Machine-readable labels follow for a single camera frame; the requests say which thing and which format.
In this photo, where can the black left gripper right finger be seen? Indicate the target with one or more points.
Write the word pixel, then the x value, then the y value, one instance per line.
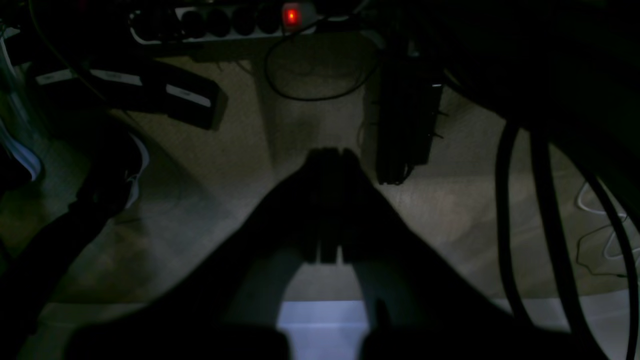
pixel 420 307

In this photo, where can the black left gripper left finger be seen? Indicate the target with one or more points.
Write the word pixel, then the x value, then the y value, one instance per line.
pixel 226 307

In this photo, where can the black power adapter brick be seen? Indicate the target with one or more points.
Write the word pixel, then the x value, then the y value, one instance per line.
pixel 136 85

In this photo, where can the white power strip red switch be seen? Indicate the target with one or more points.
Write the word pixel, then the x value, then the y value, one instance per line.
pixel 226 21

